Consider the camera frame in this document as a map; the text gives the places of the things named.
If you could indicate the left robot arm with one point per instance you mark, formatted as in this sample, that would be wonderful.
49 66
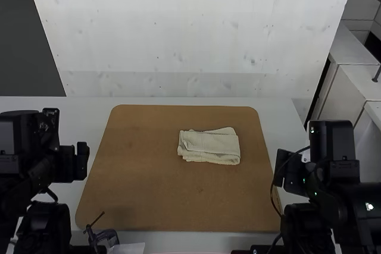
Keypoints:
21 159

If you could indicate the black clamp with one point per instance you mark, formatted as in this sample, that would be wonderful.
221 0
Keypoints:
98 234

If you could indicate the white cabinet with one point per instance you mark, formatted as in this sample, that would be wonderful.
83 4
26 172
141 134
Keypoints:
351 87

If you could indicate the cork mat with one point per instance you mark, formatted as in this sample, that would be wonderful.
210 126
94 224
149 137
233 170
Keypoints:
149 176

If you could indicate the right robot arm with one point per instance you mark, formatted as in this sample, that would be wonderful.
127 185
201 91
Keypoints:
342 182

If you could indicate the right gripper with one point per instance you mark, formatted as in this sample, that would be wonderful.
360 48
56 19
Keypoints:
290 173

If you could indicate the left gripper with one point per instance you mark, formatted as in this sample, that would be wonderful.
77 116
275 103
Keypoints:
73 163

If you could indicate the pale towel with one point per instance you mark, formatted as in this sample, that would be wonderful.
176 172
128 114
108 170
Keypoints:
208 147

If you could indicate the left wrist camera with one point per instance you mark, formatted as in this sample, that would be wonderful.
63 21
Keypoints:
49 129

